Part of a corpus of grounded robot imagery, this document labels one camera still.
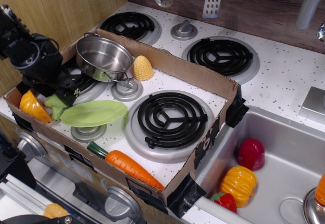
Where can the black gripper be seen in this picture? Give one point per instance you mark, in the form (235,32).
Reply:
(38,59)

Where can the green toy broccoli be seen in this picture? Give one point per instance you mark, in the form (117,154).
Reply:
(56,105)

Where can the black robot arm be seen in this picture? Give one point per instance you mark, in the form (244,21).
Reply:
(10,23)

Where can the small steel pot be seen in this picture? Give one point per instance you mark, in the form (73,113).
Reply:
(102,59)

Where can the front left black burner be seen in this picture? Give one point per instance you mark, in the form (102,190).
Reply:
(90,89)

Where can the black burner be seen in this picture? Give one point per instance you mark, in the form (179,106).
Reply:
(90,89)
(137,26)
(165,127)
(228,56)

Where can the light green plastic plate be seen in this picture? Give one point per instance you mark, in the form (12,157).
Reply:
(93,113)

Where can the orange toy pumpkin half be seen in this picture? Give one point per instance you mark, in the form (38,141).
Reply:
(32,106)

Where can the silver knob base under plate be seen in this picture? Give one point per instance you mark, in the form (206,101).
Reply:
(88,134)

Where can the silver knob base centre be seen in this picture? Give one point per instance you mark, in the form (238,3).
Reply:
(128,90)

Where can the silver oven knob left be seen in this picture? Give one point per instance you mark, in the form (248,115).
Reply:
(30,147)

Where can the silver oven knob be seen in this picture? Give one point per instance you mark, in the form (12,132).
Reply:
(119,205)
(30,147)

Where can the yellow toy corn cob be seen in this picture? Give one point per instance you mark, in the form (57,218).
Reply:
(142,70)

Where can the orange toy carrot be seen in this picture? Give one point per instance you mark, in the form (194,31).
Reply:
(125,164)

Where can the back left black burner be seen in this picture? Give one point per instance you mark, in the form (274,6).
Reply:
(137,26)

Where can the front right black burner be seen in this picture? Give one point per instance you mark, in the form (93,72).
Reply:
(165,127)

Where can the orange toy piece bottom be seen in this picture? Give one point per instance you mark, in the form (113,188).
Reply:
(54,211)

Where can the silver oven knob right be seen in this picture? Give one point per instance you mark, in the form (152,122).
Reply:
(119,205)

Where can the silver stove knob top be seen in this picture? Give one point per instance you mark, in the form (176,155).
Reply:
(184,31)

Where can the back right black burner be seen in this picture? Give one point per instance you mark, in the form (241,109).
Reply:
(228,56)

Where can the hanging metal spatula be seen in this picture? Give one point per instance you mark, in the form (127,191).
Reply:
(211,9)

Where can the brown cardboard fence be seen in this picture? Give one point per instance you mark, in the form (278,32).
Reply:
(181,192)

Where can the red toy strawberry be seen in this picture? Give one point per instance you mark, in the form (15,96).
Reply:
(225,200)

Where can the dark red toy pepper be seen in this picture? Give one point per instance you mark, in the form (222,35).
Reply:
(251,154)

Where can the yellow toy pumpkin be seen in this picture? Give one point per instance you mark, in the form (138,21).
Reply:
(240,182)

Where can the silver toy sink basin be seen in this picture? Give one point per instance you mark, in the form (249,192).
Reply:
(294,165)

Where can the silver faucet spout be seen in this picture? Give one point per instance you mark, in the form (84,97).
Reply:
(306,13)

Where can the orange toy in sink corner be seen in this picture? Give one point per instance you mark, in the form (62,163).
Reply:
(320,191)

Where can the silver faucet base plate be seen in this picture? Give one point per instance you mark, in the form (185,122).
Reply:
(313,105)

